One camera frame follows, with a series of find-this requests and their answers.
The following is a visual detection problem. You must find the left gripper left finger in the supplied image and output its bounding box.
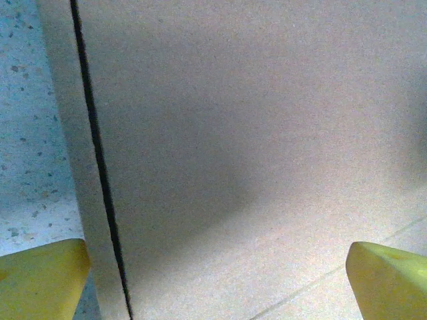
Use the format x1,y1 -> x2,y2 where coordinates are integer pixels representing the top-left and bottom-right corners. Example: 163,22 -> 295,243
0,238 -> 91,320

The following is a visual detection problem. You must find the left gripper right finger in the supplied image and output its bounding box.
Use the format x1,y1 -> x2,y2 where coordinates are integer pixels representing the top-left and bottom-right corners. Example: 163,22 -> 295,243
346,241 -> 427,320

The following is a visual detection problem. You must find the brown cardboard box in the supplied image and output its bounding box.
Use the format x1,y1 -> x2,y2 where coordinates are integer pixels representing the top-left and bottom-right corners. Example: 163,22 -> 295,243
36,0 -> 427,320

